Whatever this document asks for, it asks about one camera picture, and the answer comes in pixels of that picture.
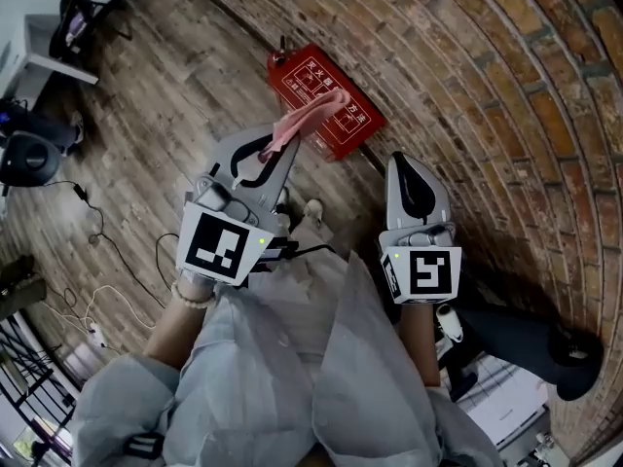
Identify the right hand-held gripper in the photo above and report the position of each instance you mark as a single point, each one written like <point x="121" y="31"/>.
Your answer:
<point x="430" y="273"/>

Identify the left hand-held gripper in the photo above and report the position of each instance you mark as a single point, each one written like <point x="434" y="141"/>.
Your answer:
<point x="216" y="246"/>

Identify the pink cloth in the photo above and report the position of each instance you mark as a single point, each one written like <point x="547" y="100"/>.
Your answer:
<point x="316" y="110"/>

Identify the red fire extinguisher box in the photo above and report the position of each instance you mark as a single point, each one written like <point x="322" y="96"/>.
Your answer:
<point x="360" y="124"/>

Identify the person's right forearm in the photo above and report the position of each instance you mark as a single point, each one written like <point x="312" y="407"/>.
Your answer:
<point x="418" y="343"/>

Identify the person's left forearm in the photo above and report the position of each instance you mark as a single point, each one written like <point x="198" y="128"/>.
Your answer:
<point x="175" y="334"/>

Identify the person's right white shoe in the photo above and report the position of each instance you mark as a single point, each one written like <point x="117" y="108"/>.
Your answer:
<point x="314" y="209"/>

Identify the black flat device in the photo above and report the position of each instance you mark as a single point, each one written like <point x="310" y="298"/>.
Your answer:
<point x="280" y="252"/>

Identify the black stand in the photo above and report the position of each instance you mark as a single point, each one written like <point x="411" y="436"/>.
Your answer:
<point x="462" y="377"/>

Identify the light grey shirt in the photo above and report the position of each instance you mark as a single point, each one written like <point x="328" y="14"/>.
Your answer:
<point x="243" y="368"/>

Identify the black round seat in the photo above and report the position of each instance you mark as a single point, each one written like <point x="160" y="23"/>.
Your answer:
<point x="29" y="158"/>

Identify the white checked box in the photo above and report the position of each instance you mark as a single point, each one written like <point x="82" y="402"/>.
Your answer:
<point x="506" y="406"/>

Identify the white power strip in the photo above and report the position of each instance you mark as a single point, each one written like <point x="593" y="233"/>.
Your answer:
<point x="96" y="334"/>

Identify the black chair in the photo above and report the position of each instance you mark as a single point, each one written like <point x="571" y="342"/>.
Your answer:
<point x="78" y="17"/>

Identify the white desk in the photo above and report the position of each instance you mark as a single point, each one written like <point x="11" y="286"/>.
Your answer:
<point x="34" y="61"/>

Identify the black metal railing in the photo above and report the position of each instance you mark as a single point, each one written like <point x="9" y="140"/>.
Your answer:
<point x="34" y="387"/>

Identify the small white camera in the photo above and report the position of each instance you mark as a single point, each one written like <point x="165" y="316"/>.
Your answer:
<point x="449" y="324"/>

